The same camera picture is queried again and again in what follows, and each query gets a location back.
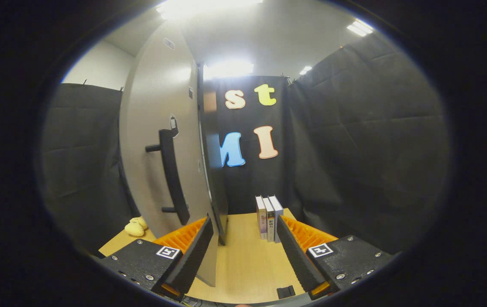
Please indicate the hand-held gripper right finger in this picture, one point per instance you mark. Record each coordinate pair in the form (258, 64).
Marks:
(294, 256)

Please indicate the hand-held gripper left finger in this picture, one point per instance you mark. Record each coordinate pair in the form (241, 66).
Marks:
(195, 256)

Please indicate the beige cabinet door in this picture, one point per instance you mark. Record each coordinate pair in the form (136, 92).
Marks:
(149, 106)

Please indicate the small black block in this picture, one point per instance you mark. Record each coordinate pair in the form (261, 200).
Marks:
(286, 292)

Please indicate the book with pale blue spine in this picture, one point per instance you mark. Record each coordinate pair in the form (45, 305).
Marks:
(278, 209)

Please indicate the yellow plush toy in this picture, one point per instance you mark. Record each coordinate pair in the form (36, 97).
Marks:
(135, 227)

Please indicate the black backdrop cloth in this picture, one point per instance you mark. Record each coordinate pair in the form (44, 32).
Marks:
(354, 149)

